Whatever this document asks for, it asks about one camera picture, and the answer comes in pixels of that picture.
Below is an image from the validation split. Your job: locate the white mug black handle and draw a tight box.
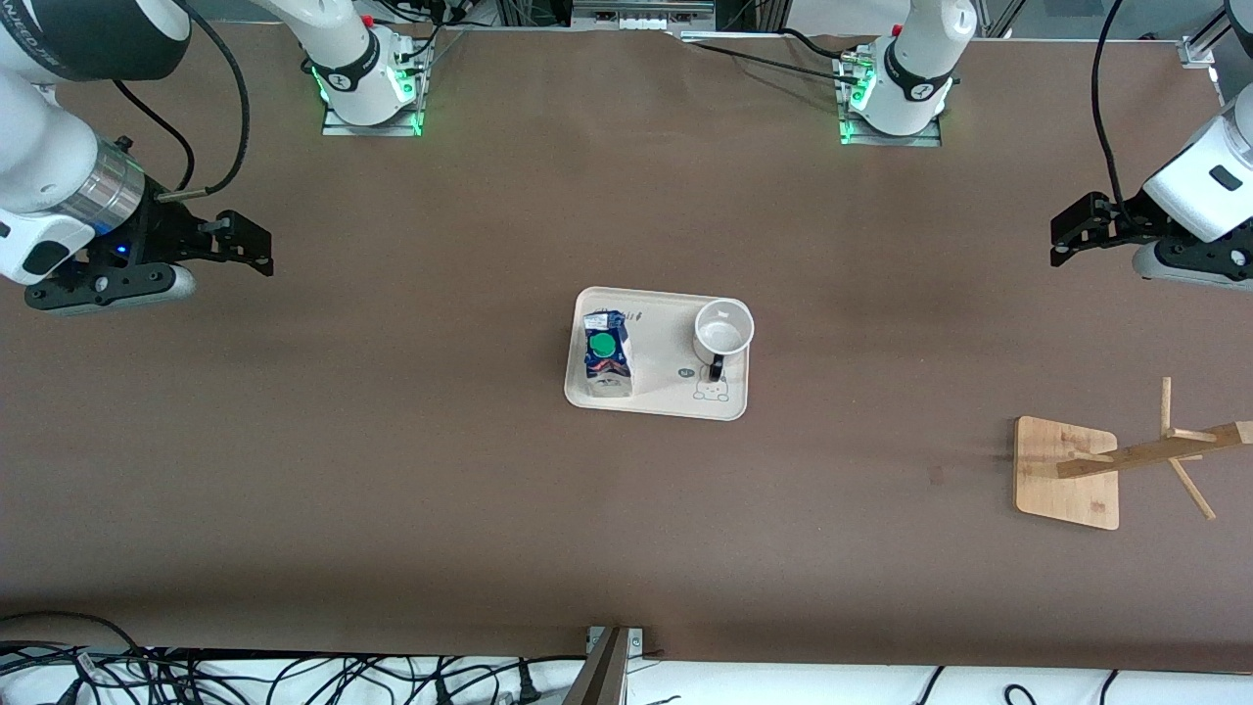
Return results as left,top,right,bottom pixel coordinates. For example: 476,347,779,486
693,298,756,384

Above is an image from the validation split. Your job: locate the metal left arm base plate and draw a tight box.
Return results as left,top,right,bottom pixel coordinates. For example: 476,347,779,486
838,116,944,148

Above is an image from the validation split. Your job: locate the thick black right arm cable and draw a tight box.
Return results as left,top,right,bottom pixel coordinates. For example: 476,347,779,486
155,0,254,204

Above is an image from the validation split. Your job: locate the blue white milk carton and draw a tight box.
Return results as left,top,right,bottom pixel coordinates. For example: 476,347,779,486
581,309,634,400

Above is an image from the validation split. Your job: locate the wooden cup rack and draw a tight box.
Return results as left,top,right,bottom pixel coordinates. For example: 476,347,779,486
1013,377,1253,532

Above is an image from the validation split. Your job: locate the aluminium frame post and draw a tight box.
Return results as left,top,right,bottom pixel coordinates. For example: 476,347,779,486
563,626,647,705

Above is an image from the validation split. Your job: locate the cream tray with rabbit print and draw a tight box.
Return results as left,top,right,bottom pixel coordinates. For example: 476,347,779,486
564,286,752,422

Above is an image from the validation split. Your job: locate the short black table cable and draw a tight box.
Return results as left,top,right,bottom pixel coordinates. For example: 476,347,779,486
773,27,859,60

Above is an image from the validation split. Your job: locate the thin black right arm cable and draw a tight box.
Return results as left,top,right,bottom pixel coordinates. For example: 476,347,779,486
111,78,197,194

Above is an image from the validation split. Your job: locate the metal rail with sockets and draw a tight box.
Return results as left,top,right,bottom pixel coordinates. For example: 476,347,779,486
571,0,717,31

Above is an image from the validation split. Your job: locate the long black table cable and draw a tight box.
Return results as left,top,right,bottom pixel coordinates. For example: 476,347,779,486
697,41,866,87

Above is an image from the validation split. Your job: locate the tangled black cable bundle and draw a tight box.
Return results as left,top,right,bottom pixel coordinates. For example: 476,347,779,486
0,611,588,705

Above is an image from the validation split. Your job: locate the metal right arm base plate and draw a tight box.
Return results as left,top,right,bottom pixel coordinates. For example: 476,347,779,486
321,96,425,138

